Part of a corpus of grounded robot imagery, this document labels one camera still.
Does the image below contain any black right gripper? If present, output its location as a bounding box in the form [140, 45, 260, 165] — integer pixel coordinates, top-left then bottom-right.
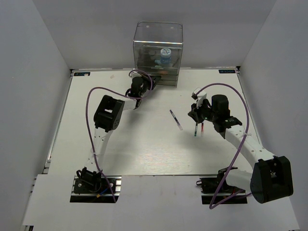
[188, 99, 218, 124]

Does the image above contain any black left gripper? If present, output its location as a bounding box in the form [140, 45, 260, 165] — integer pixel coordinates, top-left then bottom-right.
[139, 73, 161, 97]

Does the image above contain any green pen refill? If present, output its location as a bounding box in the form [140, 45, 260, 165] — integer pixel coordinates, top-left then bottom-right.
[194, 123, 198, 137]

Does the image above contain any red pen refill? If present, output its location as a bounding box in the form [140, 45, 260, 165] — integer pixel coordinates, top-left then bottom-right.
[200, 122, 204, 137]

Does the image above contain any blue highlighter marker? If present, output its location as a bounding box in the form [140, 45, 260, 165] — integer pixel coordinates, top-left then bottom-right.
[154, 59, 172, 68]

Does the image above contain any blue white round jar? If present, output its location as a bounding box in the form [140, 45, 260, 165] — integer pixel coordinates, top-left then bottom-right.
[160, 48, 172, 64]

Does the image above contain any clear acrylic drawer organizer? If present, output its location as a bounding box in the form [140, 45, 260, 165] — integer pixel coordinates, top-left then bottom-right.
[133, 21, 183, 87]

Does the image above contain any orange highlighter marker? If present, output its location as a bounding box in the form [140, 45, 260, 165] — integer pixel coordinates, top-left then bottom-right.
[158, 70, 168, 75]

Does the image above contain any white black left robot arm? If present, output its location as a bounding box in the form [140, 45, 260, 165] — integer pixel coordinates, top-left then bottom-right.
[77, 70, 161, 192]

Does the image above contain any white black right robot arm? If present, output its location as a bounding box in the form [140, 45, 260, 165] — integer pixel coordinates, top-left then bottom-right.
[188, 93, 294, 204]

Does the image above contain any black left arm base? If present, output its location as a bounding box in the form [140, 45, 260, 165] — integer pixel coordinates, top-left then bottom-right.
[70, 168, 122, 204]

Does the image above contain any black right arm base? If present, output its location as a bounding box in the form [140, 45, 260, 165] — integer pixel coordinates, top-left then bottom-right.
[196, 168, 247, 205]

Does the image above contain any purple pen refill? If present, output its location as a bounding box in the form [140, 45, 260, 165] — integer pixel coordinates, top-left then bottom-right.
[169, 109, 183, 130]

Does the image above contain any blue right corner label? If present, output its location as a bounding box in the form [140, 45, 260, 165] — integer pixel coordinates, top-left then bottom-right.
[218, 69, 236, 74]

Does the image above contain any blue corner label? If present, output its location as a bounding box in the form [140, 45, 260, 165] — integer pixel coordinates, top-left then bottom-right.
[218, 69, 236, 74]
[74, 72, 90, 77]

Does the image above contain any blue left corner label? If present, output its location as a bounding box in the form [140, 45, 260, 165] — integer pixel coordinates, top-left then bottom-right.
[74, 72, 90, 77]

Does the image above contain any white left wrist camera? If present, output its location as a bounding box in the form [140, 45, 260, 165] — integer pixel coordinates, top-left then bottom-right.
[129, 72, 143, 82]

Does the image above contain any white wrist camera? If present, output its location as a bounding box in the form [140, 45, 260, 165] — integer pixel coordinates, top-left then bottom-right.
[129, 72, 143, 82]
[192, 88, 207, 109]

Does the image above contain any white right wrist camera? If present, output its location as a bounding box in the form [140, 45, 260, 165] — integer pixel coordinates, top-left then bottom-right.
[192, 88, 207, 109]

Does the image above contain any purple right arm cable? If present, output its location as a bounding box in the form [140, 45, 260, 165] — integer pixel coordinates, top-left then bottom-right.
[208, 83, 253, 210]

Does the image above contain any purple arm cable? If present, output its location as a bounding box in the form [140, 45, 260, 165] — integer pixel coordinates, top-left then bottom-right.
[86, 69, 156, 203]
[208, 83, 253, 210]

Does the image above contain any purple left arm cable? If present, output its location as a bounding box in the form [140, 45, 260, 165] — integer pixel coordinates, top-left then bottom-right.
[86, 69, 156, 203]

